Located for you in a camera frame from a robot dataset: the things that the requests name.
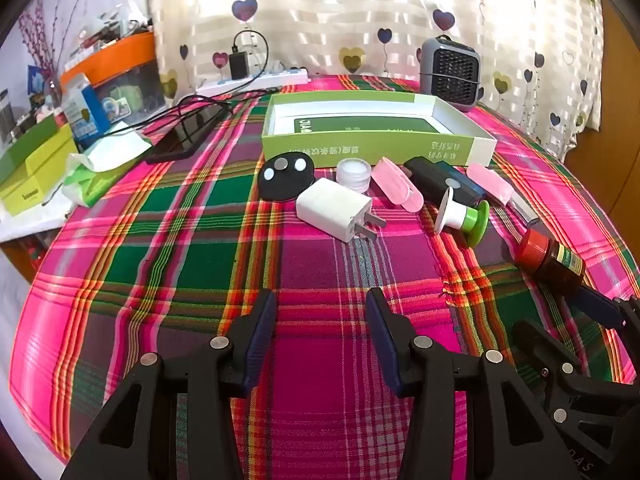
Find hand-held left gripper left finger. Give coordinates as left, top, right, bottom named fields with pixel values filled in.
left=60, top=288, right=278, bottom=480

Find black charging cable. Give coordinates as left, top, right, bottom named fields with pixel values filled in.
left=102, top=29, right=281, bottom=137

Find white side table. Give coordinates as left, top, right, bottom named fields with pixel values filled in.
left=0, top=187, right=76, bottom=243

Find small clear plastic jar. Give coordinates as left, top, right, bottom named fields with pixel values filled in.
left=335, top=157, right=375, bottom=192

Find dark green cardboard box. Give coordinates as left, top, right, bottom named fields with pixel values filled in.
left=0, top=115, right=68, bottom=181

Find orange rimmed storage box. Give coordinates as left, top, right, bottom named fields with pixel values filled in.
left=60, top=32, right=168, bottom=123

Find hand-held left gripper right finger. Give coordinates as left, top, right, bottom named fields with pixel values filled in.
left=365, top=287, right=583, bottom=480

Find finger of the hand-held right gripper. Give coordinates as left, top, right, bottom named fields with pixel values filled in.
left=567, top=284, right=640, bottom=333
left=512, top=319, right=640, bottom=411

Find clear and white small case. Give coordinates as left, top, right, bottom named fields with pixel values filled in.
left=505, top=195, right=541, bottom=226

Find green white suction knob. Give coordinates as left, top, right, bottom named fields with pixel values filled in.
left=434, top=190, right=492, bottom=249

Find black smartphone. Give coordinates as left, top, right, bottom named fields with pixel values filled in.
left=145, top=105, right=233, bottom=163

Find brown bottle red cap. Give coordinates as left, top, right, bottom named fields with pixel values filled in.
left=515, top=228, right=587, bottom=288

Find pink plastic clip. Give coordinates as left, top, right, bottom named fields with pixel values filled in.
left=372, top=157, right=425, bottom=212
left=466, top=162, right=516, bottom=203

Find black rectangular device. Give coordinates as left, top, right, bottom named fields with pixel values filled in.
left=402, top=156, right=488, bottom=206

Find blue white carton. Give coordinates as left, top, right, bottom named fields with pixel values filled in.
left=65, top=82, right=113, bottom=141

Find yellow green cardboard box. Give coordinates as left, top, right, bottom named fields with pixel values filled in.
left=0, top=135, right=81, bottom=218

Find black power adapter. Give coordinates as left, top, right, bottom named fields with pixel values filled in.
left=229, top=51, right=251, bottom=82

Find heart print curtain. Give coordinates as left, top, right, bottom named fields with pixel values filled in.
left=147, top=0, right=606, bottom=161

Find white plug charger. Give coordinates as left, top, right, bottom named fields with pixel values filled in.
left=296, top=180, right=388, bottom=243

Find black round disc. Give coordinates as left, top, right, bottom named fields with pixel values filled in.
left=258, top=152, right=317, bottom=202

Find glass jar black lid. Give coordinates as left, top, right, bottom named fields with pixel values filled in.
left=0, top=89, right=15, bottom=146

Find green tissue packet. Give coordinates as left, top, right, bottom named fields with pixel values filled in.
left=62, top=132, right=153, bottom=208

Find green white cardboard box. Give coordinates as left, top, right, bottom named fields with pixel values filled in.
left=261, top=91, right=497, bottom=167

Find purple flower branches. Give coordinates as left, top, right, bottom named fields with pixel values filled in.
left=17, top=0, right=101, bottom=101

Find white power strip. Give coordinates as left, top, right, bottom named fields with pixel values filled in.
left=195, top=67, right=309, bottom=96

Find grey portable heater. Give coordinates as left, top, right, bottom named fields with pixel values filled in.
left=419, top=35, right=485, bottom=113

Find wooden cabinet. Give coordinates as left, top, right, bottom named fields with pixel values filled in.
left=565, top=0, right=640, bottom=181

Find pink green plaid tablecloth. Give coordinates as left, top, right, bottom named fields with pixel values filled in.
left=7, top=74, right=636, bottom=480

